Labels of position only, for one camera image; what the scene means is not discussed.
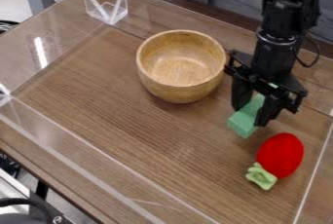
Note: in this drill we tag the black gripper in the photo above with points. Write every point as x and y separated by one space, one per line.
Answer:
283 92

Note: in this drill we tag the black table leg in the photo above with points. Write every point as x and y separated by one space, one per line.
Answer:
41 190

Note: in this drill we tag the green rectangular block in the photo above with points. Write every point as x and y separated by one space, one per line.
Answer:
240 122

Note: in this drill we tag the red plush strawberry toy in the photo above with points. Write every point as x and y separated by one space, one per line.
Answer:
278 159

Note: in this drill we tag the clear acrylic corner bracket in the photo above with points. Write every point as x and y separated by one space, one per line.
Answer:
107 12

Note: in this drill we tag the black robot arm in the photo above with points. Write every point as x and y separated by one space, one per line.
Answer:
265 71

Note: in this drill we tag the brown wooden bowl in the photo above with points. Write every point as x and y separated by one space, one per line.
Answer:
179 64

